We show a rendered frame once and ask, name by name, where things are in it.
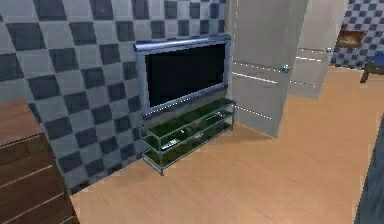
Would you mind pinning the silver framed television set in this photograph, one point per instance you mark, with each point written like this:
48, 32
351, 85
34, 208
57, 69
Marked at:
185, 73

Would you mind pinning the grey remote control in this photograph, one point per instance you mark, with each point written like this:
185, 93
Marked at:
169, 144

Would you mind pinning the brown framed wall picture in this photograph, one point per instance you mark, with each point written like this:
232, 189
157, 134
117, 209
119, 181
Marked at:
349, 38

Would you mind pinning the brown wooden chest of drawers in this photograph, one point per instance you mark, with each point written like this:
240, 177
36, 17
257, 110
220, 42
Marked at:
26, 166

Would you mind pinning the silver round door knob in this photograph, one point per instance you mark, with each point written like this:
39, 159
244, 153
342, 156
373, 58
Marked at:
285, 68
329, 50

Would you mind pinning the dark blue grey furniture edge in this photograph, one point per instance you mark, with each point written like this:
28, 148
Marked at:
372, 186

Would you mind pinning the green glass television stand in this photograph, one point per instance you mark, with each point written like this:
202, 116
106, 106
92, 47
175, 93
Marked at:
190, 128

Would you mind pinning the blue seat wooden chair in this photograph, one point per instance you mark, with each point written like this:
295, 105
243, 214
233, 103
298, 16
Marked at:
374, 65

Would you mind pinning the pale grey room door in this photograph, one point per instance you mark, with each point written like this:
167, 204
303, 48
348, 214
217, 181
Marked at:
263, 60
315, 50

